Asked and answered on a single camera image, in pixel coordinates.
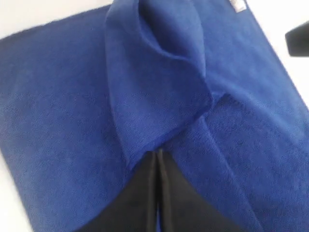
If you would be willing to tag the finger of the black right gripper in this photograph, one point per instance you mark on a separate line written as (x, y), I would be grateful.
(297, 41)

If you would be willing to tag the white label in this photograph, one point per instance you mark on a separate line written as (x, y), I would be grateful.
(238, 5)

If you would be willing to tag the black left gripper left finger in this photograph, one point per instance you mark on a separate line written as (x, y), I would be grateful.
(135, 207)

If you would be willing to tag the blue towel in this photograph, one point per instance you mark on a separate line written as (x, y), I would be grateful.
(84, 99)

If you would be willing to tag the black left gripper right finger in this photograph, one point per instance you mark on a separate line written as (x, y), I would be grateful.
(181, 208)

